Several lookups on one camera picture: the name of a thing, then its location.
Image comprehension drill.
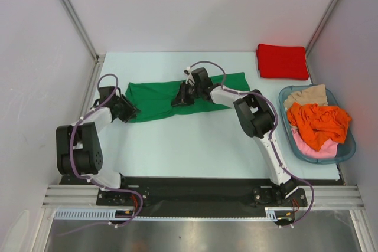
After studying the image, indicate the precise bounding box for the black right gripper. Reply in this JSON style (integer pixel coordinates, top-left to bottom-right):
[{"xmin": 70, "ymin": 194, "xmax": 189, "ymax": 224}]
[{"xmin": 171, "ymin": 81, "xmax": 203, "ymax": 107}]

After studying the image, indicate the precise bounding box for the green t-shirt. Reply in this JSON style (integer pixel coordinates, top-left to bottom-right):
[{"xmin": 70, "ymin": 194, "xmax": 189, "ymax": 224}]
[{"xmin": 123, "ymin": 71, "xmax": 251, "ymax": 123}]

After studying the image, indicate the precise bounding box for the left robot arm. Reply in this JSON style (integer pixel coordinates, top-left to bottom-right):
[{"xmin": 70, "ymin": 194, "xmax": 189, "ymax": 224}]
[{"xmin": 56, "ymin": 86, "xmax": 139, "ymax": 205}]

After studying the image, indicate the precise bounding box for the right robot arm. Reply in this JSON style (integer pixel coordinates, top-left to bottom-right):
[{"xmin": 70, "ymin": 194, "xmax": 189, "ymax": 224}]
[{"xmin": 171, "ymin": 67, "xmax": 298, "ymax": 205}]

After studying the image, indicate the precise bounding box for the folded red t-shirt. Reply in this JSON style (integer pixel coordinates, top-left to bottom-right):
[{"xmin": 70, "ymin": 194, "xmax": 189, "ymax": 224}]
[{"xmin": 256, "ymin": 44, "xmax": 309, "ymax": 80}]

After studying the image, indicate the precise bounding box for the blue plastic laundry basket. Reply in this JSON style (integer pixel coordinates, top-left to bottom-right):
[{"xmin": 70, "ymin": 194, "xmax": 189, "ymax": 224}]
[{"xmin": 279, "ymin": 85, "xmax": 356, "ymax": 164}]

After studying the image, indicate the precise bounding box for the beige t-shirt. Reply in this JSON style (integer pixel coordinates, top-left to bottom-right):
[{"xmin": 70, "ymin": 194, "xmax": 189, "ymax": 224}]
[{"xmin": 283, "ymin": 84, "xmax": 328, "ymax": 109}]

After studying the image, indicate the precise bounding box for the orange t-shirt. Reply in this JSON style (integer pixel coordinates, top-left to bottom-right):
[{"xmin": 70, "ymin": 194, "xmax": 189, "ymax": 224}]
[{"xmin": 286, "ymin": 103, "xmax": 352, "ymax": 151}]

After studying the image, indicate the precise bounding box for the pink t-shirt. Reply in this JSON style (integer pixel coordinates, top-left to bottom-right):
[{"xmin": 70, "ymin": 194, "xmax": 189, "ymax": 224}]
[{"xmin": 291, "ymin": 127, "xmax": 340, "ymax": 159}]

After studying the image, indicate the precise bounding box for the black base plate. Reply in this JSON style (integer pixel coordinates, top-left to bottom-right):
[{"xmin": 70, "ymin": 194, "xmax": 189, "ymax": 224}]
[{"xmin": 60, "ymin": 178, "xmax": 310, "ymax": 214}]

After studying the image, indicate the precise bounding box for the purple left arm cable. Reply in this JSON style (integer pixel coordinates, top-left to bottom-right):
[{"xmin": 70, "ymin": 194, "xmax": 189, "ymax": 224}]
[{"xmin": 57, "ymin": 73, "xmax": 144, "ymax": 237}]

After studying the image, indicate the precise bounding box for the white slotted cable duct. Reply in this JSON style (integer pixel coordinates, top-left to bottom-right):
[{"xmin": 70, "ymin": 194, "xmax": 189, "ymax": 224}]
[{"xmin": 54, "ymin": 207, "xmax": 315, "ymax": 222}]

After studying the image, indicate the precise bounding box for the aluminium frame post left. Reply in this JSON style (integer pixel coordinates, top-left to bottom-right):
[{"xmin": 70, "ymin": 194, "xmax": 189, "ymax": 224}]
[{"xmin": 59, "ymin": 0, "xmax": 99, "ymax": 62}]

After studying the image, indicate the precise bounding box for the aluminium frame post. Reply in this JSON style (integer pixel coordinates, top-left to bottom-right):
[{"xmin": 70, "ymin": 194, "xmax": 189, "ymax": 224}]
[
  {"xmin": 59, "ymin": 0, "xmax": 99, "ymax": 62},
  {"xmin": 305, "ymin": 0, "xmax": 341, "ymax": 57}
]

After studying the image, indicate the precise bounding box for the aluminium front rail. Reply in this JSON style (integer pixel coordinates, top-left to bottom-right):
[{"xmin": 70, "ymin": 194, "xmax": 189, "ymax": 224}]
[{"xmin": 42, "ymin": 185, "xmax": 364, "ymax": 210}]

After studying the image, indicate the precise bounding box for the aluminium frame post right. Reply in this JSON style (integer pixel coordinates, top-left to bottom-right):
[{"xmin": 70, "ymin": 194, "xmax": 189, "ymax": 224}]
[{"xmin": 305, "ymin": 0, "xmax": 341, "ymax": 57}]

